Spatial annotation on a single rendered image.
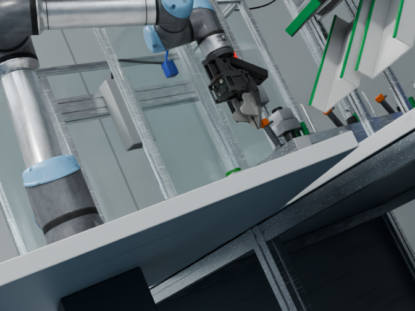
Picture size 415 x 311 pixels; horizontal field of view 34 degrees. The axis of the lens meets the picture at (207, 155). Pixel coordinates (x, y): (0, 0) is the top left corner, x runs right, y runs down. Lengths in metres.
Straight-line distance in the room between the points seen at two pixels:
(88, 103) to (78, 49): 2.34
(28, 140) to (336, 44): 0.75
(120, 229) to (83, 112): 1.84
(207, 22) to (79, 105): 1.15
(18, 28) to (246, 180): 0.74
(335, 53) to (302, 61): 3.86
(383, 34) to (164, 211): 0.74
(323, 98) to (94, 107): 1.43
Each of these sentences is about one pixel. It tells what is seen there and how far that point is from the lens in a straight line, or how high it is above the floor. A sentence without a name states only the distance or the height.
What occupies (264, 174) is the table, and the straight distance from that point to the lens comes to 1.02.
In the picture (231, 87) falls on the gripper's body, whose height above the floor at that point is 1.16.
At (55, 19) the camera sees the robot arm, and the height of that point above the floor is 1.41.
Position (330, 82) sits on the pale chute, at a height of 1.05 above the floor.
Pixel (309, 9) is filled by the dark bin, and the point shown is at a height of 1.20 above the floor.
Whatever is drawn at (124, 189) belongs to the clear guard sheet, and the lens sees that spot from 3.02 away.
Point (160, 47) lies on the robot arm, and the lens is 1.70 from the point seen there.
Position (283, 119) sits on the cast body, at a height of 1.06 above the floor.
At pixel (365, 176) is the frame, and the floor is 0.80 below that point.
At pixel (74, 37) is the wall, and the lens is 5.15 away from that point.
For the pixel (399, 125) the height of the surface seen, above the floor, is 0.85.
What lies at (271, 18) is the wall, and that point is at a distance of 5.59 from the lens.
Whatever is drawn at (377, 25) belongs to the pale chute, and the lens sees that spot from 1.54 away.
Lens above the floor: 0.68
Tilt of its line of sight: 13 degrees up
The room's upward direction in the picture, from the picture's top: 25 degrees counter-clockwise
